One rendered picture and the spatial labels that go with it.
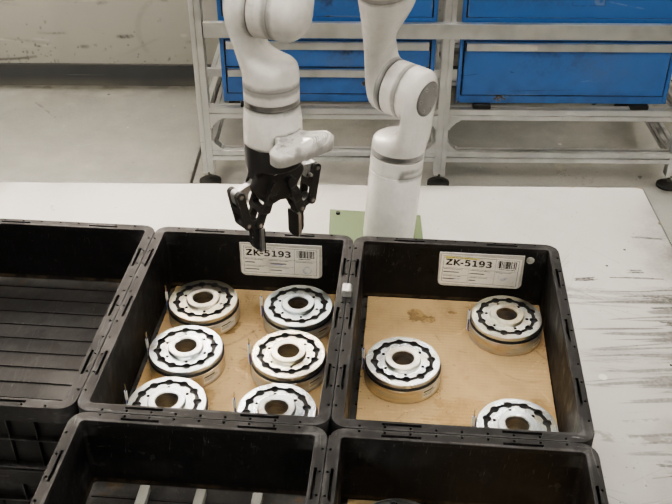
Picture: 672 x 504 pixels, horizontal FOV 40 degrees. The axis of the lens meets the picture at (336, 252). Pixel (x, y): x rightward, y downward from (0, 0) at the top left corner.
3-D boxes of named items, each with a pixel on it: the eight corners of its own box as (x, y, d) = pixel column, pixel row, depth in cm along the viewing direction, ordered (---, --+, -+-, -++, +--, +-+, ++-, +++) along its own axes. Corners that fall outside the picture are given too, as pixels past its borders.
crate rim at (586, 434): (354, 248, 139) (354, 235, 138) (555, 258, 137) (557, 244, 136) (329, 441, 106) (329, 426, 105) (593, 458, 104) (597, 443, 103)
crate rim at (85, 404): (159, 238, 142) (157, 225, 140) (354, 248, 139) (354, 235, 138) (75, 424, 109) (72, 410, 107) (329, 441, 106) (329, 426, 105)
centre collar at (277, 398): (261, 395, 119) (261, 391, 119) (299, 399, 119) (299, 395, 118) (253, 422, 115) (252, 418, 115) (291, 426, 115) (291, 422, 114)
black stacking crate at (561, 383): (354, 299, 145) (355, 239, 138) (546, 310, 142) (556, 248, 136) (331, 496, 112) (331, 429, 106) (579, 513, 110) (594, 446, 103)
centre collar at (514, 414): (496, 411, 117) (497, 408, 117) (535, 414, 116) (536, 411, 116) (497, 439, 113) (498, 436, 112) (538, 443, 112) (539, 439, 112)
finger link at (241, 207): (231, 183, 118) (246, 216, 122) (221, 192, 118) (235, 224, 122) (244, 192, 116) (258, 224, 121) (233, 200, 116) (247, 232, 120)
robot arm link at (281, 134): (279, 172, 110) (277, 125, 107) (227, 139, 117) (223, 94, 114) (338, 149, 115) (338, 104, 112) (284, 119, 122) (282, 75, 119)
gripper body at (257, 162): (282, 114, 122) (284, 177, 127) (228, 133, 117) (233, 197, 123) (317, 134, 117) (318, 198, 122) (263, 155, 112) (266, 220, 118)
